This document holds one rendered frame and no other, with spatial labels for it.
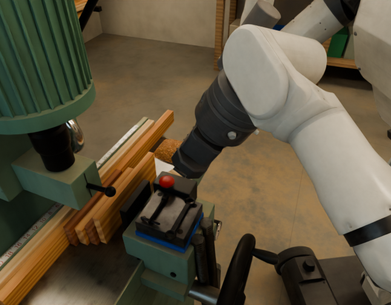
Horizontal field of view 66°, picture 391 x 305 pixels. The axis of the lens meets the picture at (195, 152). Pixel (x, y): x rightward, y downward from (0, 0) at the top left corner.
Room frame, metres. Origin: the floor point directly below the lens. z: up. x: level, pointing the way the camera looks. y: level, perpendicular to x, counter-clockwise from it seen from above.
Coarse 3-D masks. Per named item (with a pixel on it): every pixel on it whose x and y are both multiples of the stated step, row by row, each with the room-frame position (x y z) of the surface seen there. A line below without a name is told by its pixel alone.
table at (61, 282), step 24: (168, 168) 0.58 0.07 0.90; (120, 240) 0.36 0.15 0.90; (72, 264) 0.31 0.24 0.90; (96, 264) 0.31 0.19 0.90; (120, 264) 0.31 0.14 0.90; (48, 288) 0.26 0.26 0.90; (72, 288) 0.26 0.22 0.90; (96, 288) 0.26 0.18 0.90; (120, 288) 0.26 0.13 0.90; (168, 288) 0.28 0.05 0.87
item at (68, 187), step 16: (16, 160) 0.41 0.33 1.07; (32, 160) 0.41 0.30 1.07; (80, 160) 0.41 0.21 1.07; (32, 176) 0.39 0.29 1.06; (48, 176) 0.37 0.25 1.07; (64, 176) 0.37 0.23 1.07; (80, 176) 0.38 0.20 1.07; (96, 176) 0.41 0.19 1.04; (48, 192) 0.38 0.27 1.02; (64, 192) 0.36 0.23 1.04; (80, 192) 0.37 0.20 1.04; (80, 208) 0.36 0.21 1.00
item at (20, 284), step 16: (160, 128) 0.71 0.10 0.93; (144, 144) 0.63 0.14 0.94; (128, 160) 0.56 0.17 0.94; (64, 224) 0.37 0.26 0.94; (48, 240) 0.33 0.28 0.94; (64, 240) 0.35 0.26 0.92; (32, 256) 0.30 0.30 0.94; (48, 256) 0.31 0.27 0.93; (16, 272) 0.27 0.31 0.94; (32, 272) 0.27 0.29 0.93; (16, 288) 0.24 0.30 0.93; (16, 304) 0.23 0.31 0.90
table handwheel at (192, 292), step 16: (240, 240) 0.34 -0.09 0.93; (240, 256) 0.29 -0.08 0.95; (240, 272) 0.26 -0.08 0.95; (192, 288) 0.30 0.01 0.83; (208, 288) 0.30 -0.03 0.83; (224, 288) 0.24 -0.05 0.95; (240, 288) 0.33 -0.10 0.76; (208, 304) 0.27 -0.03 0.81; (224, 304) 0.21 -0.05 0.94; (240, 304) 0.26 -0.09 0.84
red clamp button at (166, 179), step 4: (164, 176) 0.42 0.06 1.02; (168, 176) 0.42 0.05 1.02; (160, 180) 0.41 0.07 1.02; (164, 180) 0.41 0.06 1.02; (168, 180) 0.41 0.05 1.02; (172, 180) 0.41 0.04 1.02; (160, 184) 0.40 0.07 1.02; (164, 184) 0.40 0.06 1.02; (168, 184) 0.40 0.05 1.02; (172, 184) 0.40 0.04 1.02
